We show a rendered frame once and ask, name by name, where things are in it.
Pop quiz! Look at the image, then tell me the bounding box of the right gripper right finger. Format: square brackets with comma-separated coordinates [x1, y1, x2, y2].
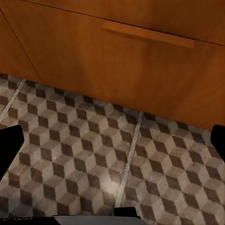
[210, 124, 225, 162]

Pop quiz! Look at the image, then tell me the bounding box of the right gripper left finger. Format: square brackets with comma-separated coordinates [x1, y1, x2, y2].
[0, 125, 24, 180]

